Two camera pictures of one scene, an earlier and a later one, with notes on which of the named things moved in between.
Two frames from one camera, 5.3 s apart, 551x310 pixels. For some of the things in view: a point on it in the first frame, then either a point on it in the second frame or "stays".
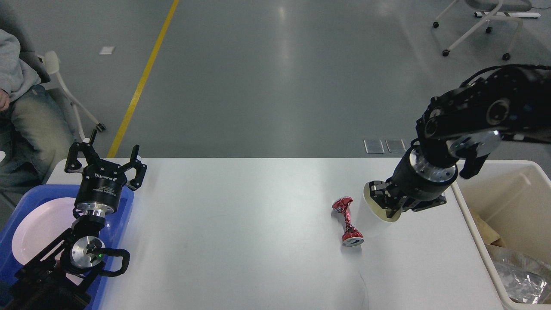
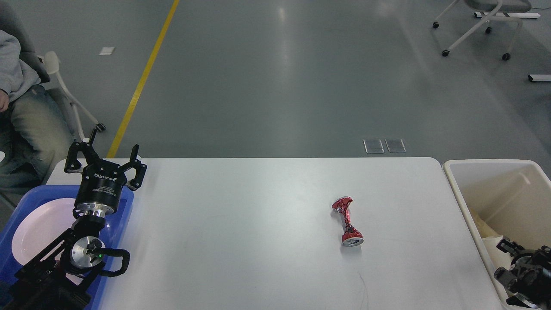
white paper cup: x=381 y=212 → x=498 y=258
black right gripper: x=416 y=179 → x=521 y=258
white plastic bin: x=515 y=196 stays
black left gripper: x=99 y=190 stays
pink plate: x=43 y=223 stays
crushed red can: x=351 y=237 stays
